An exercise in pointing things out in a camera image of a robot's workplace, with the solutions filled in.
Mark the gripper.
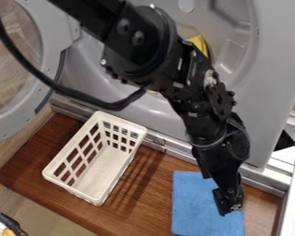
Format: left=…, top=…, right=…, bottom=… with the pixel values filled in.
left=184, top=112, right=253, bottom=218

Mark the washing machine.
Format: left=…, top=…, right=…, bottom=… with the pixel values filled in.
left=0, top=0, right=295, bottom=198

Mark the white basket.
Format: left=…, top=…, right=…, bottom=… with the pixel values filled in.
left=41, top=110, right=149, bottom=207

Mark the blue cloth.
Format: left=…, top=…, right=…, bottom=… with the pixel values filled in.
left=170, top=170, right=249, bottom=236

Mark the yellow cloth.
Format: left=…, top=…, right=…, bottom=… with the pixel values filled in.
left=185, top=34, right=212, bottom=59

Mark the black cable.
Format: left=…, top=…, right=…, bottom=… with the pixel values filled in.
left=0, top=0, right=149, bottom=112

